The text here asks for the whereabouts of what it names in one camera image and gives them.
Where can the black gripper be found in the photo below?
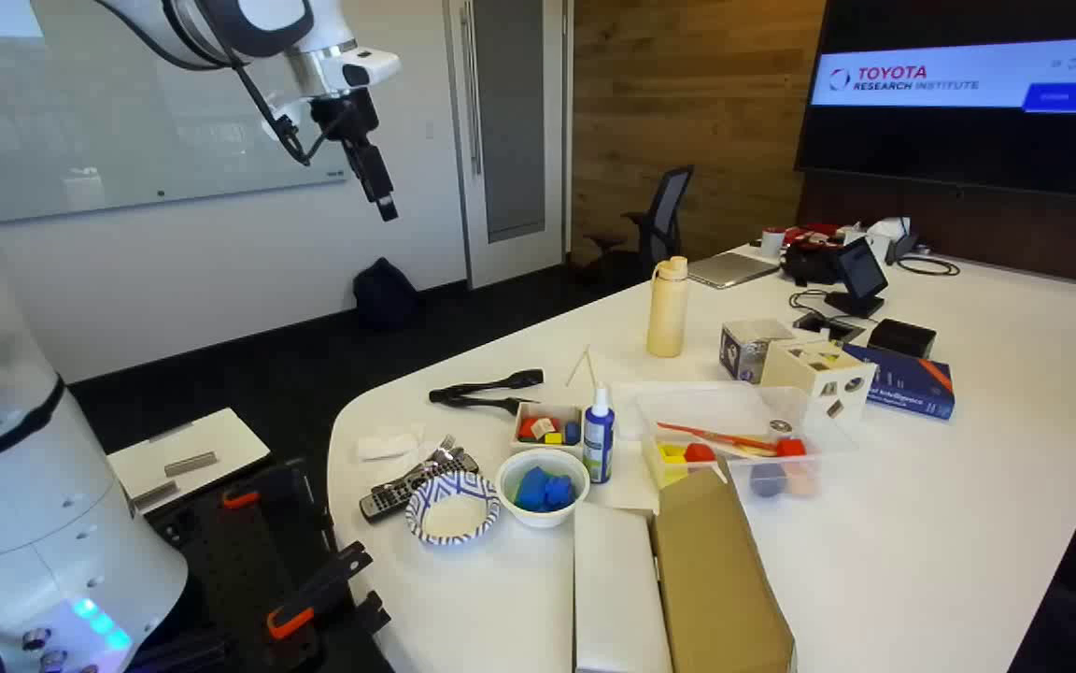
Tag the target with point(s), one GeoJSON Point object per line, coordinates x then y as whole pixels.
{"type": "Point", "coordinates": [347, 118]}

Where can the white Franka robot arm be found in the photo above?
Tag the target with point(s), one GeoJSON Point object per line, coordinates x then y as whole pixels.
{"type": "Point", "coordinates": [17, 498]}

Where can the small wooden box coloured blocks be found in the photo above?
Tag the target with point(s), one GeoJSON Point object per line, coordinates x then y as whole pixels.
{"type": "Point", "coordinates": [546, 431]}

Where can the grey white cube box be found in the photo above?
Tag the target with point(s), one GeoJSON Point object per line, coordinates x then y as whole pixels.
{"type": "Point", "coordinates": [749, 352]}

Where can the brown cardboard box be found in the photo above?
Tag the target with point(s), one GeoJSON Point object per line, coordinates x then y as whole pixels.
{"type": "Point", "coordinates": [719, 584]}

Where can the blue cardboard box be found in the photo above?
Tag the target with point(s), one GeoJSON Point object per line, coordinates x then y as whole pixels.
{"type": "Point", "coordinates": [907, 381]}

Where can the black bag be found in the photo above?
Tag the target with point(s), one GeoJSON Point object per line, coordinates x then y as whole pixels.
{"type": "Point", "coordinates": [385, 300]}

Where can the white door glass panel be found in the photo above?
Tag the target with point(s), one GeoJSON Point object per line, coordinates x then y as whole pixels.
{"type": "Point", "coordinates": [515, 124]}

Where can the black tongs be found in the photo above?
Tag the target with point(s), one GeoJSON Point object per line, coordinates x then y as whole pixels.
{"type": "Point", "coordinates": [489, 389]}

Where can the wooden chopstick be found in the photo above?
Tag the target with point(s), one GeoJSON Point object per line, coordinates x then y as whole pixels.
{"type": "Point", "coordinates": [578, 370]}
{"type": "Point", "coordinates": [593, 370]}

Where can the black office chair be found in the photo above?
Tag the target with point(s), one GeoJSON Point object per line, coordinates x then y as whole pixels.
{"type": "Point", "coordinates": [667, 205]}

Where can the white board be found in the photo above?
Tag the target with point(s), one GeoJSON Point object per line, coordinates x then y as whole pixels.
{"type": "Point", "coordinates": [195, 434]}

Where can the black remote control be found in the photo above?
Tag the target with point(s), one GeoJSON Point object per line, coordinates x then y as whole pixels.
{"type": "Point", "coordinates": [392, 493]}

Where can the cream plastic bottle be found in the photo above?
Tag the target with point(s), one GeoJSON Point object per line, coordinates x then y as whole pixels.
{"type": "Point", "coordinates": [667, 311]}

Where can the grey metal bar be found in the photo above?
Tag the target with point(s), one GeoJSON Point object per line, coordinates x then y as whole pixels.
{"type": "Point", "coordinates": [187, 463]}
{"type": "Point", "coordinates": [155, 493]}

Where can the blue patterned paper plate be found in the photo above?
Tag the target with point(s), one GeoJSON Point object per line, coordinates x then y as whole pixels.
{"type": "Point", "coordinates": [454, 515]}

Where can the white glue bottle blue label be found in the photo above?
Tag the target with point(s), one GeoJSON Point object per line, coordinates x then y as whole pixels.
{"type": "Point", "coordinates": [601, 443]}

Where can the blue object in bowl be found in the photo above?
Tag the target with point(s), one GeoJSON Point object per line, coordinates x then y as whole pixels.
{"type": "Point", "coordinates": [542, 491]}

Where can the white bowl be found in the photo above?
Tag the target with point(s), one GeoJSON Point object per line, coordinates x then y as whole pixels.
{"type": "Point", "coordinates": [540, 517]}

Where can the white cup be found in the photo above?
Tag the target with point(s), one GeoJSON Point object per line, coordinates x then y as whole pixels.
{"type": "Point", "coordinates": [770, 239]}

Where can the black mounting platform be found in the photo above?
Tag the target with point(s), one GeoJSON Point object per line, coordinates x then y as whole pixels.
{"type": "Point", "coordinates": [240, 561]}

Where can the yellow toy block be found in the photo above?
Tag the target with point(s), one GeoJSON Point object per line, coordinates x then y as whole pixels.
{"type": "Point", "coordinates": [667, 463]}

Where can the orange toy stick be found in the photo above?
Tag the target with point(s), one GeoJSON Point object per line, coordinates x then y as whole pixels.
{"type": "Point", "coordinates": [713, 434]}

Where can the red toy ball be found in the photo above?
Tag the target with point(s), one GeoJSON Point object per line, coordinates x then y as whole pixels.
{"type": "Point", "coordinates": [701, 452]}
{"type": "Point", "coordinates": [791, 445]}

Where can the red item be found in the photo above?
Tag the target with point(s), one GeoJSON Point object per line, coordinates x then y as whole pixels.
{"type": "Point", "coordinates": [808, 232]}

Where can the black pouch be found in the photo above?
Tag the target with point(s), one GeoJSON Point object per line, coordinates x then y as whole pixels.
{"type": "Point", "coordinates": [813, 263]}

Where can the small black tablet on stand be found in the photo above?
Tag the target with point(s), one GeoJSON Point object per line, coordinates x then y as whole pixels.
{"type": "Point", "coordinates": [861, 268]}

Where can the blue toy ball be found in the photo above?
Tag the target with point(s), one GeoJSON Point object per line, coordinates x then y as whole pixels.
{"type": "Point", "coordinates": [769, 481]}

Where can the white device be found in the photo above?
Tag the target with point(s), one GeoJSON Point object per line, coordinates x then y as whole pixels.
{"type": "Point", "coordinates": [890, 232]}

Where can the black wallet case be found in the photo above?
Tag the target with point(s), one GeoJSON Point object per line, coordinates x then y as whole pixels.
{"type": "Point", "coordinates": [901, 339]}

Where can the wall television screen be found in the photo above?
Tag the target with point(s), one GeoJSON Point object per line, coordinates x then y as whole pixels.
{"type": "Point", "coordinates": [972, 134]}

